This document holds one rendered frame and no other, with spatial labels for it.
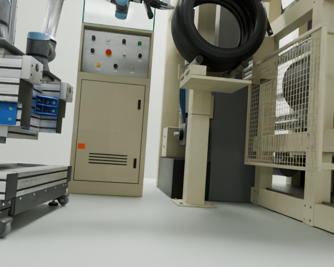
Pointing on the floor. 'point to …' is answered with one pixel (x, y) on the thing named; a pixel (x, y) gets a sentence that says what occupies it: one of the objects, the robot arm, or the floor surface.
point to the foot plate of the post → (192, 204)
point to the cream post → (199, 119)
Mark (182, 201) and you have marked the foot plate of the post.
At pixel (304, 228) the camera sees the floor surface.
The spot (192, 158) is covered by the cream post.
